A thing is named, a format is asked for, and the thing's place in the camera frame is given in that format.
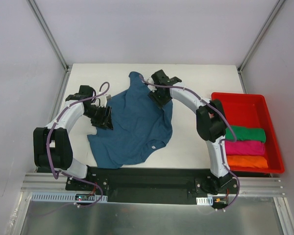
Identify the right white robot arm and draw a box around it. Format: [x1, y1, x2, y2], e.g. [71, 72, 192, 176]
[142, 70, 234, 195]

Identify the right slotted cable duct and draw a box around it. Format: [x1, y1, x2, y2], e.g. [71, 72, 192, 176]
[196, 196, 213, 206]

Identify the pink rolled t shirt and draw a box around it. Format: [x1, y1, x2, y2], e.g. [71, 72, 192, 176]
[225, 141, 265, 156]

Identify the orange rolled t shirt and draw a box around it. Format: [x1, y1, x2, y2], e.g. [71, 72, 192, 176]
[227, 155, 269, 169]

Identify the red plastic bin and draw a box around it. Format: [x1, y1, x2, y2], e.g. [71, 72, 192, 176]
[211, 92, 285, 174]

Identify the green rolled t shirt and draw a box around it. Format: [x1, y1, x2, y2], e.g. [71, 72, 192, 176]
[231, 125, 267, 142]

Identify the aluminium frame post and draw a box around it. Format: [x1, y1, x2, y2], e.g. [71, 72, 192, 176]
[237, 0, 287, 74]
[26, 0, 70, 71]

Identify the right aluminium frame post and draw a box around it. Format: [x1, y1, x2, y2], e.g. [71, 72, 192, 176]
[237, 0, 287, 74]

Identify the left aluminium frame post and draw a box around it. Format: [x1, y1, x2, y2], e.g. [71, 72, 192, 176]
[26, 0, 70, 71]

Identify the slotted cable duct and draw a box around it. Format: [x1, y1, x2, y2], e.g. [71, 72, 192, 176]
[31, 192, 108, 203]
[196, 196, 213, 206]

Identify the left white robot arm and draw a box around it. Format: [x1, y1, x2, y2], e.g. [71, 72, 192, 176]
[33, 82, 113, 190]

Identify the left slotted cable duct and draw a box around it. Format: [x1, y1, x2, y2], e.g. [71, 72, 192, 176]
[31, 192, 108, 203]

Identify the aluminium front rail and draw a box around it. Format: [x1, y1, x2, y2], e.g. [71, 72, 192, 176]
[21, 172, 287, 197]

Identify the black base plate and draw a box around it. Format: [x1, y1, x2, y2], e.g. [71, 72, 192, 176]
[63, 166, 240, 204]

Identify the blue t shirt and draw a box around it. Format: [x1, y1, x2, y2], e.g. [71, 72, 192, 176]
[87, 71, 173, 169]

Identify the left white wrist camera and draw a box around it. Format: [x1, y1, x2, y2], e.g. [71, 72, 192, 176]
[96, 94, 112, 107]

